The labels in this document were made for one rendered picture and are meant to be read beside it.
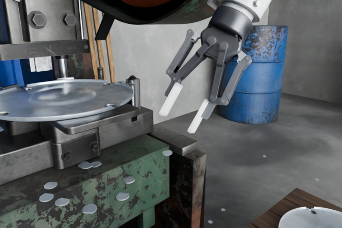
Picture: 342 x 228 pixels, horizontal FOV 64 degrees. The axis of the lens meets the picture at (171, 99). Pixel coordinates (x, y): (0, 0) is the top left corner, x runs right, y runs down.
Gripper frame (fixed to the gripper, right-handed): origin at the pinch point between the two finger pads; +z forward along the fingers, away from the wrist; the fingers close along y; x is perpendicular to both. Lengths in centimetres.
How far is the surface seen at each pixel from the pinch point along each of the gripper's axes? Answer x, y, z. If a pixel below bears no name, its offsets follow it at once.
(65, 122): -15.5, -11.2, 9.8
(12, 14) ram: -14.4, -33.9, -0.5
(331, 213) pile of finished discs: 50, 42, 9
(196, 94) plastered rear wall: 229, -68, 0
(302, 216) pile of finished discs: 45, 35, 14
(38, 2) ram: -12.9, -31.0, -4.7
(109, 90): 2.2, -18.2, 5.0
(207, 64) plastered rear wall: 231, -74, -34
